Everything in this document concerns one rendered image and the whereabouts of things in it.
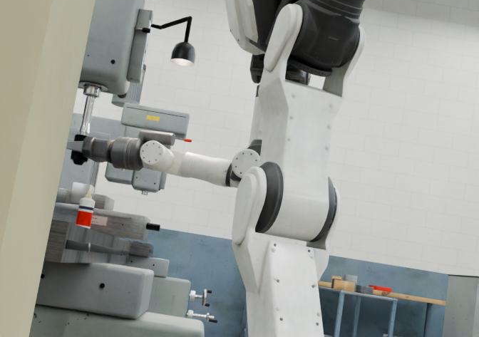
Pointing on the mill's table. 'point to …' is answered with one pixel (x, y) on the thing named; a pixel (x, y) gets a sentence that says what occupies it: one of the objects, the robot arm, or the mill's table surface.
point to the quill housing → (112, 33)
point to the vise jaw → (102, 201)
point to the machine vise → (102, 219)
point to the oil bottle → (85, 211)
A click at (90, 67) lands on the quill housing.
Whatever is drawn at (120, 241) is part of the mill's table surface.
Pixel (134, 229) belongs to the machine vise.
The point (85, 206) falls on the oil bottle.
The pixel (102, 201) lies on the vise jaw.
